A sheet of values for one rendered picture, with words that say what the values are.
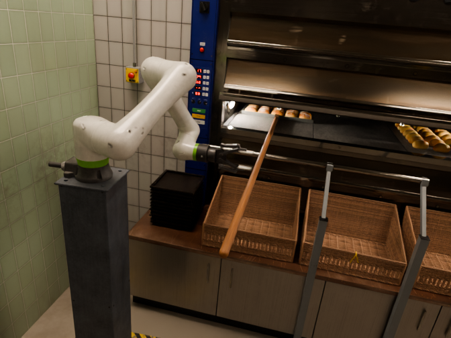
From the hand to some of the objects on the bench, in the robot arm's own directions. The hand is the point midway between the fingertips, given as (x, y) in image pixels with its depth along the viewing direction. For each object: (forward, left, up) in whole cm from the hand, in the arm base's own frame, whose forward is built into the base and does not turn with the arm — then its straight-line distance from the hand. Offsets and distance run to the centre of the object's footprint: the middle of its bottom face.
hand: (247, 159), depth 179 cm
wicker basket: (+6, +29, -61) cm, 68 cm away
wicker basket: (+65, +25, -61) cm, 93 cm away
